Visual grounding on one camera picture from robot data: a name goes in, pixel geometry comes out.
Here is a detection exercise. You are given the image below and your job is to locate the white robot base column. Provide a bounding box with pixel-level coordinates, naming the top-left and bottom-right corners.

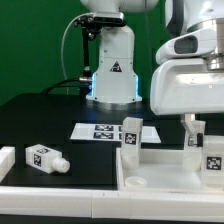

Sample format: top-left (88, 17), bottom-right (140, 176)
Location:
top-left (80, 0), bottom-right (158, 107)

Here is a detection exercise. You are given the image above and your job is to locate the white marker sheet with tags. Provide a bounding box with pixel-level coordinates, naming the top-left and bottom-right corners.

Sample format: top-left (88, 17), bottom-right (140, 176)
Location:
top-left (70, 123), bottom-right (161, 143)

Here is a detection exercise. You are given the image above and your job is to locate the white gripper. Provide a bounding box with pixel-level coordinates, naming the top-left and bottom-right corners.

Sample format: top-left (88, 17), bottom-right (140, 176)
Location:
top-left (150, 29), bottom-right (224, 147)

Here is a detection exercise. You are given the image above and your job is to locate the grey camera cable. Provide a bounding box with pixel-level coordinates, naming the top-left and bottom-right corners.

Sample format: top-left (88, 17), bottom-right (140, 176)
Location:
top-left (60, 12), bottom-right (94, 96)

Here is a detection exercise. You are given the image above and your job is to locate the white left fence bar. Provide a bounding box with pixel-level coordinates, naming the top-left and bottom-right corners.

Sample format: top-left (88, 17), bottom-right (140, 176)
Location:
top-left (0, 146), bottom-right (15, 183)

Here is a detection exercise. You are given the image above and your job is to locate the white fence bar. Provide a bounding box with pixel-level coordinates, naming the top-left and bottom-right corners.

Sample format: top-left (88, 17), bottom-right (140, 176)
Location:
top-left (0, 146), bottom-right (15, 183)
top-left (0, 187), bottom-right (224, 223)

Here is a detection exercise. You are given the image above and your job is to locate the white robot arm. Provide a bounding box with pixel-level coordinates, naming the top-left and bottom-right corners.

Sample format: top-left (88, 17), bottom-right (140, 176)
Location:
top-left (150, 0), bottom-right (224, 147)

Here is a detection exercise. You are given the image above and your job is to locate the grey camera on black stand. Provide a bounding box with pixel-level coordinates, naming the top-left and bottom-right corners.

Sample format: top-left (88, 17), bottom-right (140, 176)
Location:
top-left (74, 12), bottom-right (126, 93)

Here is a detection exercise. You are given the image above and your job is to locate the black cable on table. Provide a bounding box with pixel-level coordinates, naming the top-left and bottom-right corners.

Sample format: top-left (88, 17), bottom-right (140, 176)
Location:
top-left (40, 79), bottom-right (88, 96)

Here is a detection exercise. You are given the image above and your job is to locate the white front fence bar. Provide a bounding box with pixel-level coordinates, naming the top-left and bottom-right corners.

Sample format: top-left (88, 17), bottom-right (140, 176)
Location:
top-left (0, 187), bottom-right (224, 223)

